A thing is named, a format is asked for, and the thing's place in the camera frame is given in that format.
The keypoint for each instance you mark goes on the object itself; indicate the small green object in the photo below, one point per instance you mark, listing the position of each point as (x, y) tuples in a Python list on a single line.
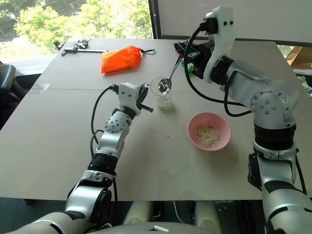
[(190, 67)]

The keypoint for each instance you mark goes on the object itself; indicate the black window frame post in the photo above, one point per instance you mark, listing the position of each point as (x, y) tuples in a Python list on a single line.
[(153, 19)]

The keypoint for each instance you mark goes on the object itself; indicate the black chair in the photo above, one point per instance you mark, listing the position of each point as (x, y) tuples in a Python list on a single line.
[(7, 80)]

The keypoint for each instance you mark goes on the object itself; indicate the long metal tool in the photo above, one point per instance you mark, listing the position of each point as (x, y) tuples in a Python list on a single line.
[(83, 51)]

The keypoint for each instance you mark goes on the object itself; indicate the grey robot torso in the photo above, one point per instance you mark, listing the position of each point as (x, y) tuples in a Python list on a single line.
[(146, 228)]

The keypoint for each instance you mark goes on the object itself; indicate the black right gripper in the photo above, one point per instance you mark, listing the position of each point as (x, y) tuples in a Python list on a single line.
[(202, 56)]

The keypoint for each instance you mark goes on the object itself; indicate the small black object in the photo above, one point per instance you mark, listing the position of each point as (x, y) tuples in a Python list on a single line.
[(58, 44)]

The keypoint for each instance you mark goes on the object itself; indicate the oatmeal in pink bowl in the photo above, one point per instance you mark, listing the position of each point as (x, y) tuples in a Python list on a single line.
[(208, 136)]

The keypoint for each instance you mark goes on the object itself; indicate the clear glass mug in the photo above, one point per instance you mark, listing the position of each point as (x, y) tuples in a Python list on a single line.
[(168, 98)]

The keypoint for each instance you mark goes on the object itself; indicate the bunch of keys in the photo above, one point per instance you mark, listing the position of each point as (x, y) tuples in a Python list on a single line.
[(82, 44)]

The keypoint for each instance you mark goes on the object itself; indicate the oatmeal in glass mug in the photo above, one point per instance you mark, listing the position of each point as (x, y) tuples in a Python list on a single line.
[(164, 103)]

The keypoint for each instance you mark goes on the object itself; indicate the white and green clutter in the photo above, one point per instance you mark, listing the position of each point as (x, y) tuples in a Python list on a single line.
[(306, 84)]

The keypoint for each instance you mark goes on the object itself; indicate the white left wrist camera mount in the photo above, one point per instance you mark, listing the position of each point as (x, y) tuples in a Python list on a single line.
[(127, 95)]

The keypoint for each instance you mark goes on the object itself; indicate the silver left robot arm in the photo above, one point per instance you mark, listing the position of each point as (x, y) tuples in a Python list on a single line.
[(109, 142)]

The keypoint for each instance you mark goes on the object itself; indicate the white board panel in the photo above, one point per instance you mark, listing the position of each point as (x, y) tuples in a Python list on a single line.
[(268, 17)]

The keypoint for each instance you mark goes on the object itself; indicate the pink bowl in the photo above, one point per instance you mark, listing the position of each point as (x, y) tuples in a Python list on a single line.
[(195, 123)]

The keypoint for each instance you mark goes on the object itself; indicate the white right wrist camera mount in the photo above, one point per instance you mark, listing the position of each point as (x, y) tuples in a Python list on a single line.
[(223, 41)]

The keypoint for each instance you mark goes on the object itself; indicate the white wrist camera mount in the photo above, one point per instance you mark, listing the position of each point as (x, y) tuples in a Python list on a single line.
[(127, 95), (223, 41)]

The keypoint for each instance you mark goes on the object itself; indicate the pale rounded robot leg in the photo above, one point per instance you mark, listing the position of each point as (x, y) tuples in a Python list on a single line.
[(137, 212), (207, 215)]

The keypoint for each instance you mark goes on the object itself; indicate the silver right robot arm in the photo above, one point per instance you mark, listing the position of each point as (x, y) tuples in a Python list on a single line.
[(268, 102)]

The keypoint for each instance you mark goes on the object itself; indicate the cardboard box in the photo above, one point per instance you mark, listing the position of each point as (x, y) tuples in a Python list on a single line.
[(301, 56)]

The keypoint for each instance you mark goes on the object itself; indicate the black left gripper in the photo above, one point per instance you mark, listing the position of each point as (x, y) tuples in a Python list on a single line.
[(141, 99)]

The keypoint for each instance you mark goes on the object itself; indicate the metal spoon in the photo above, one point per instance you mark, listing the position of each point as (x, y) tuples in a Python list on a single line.
[(165, 85)]

